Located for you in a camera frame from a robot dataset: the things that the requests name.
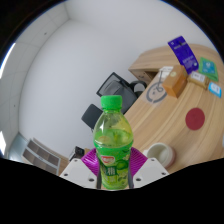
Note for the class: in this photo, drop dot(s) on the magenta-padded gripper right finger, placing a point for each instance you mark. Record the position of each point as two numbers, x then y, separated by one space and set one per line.
150 171

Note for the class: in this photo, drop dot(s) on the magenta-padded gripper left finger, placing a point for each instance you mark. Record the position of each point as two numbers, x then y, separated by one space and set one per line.
78 173

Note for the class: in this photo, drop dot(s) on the green drink bottle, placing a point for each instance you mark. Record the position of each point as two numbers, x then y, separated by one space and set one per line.
113 143

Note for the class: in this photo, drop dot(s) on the dark brown printed carton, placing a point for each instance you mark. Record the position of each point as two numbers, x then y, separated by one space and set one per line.
77 154

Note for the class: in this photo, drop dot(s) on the wooden shelf cabinet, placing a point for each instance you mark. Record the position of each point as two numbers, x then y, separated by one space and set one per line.
41 156

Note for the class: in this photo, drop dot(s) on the black padded office chair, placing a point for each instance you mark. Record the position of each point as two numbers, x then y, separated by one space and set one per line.
90 116

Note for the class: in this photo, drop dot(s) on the flat round red coaster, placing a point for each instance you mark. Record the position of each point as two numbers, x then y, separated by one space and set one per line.
195 119

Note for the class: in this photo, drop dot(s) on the black mesh office chair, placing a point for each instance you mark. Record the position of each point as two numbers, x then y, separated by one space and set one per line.
115 90

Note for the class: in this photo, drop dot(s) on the small orange cardboard box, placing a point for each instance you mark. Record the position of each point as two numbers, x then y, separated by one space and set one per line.
175 81

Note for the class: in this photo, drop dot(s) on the white paper card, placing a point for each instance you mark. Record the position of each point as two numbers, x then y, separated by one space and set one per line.
166 71

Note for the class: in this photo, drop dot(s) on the tan flat packet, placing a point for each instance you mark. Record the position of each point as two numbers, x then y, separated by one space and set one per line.
198 79

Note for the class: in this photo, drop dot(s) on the small blue packet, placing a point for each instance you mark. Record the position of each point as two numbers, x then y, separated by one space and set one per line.
215 89

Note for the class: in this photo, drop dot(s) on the wooden side desk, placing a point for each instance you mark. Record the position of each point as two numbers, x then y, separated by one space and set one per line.
146 61

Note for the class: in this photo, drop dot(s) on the green flat packet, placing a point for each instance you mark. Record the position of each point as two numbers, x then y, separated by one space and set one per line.
209 68

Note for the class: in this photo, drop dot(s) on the purple standing pouch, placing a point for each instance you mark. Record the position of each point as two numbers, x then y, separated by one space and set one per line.
183 53

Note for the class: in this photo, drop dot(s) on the long ceiling light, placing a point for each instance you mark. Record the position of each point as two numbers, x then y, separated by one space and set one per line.
6 61

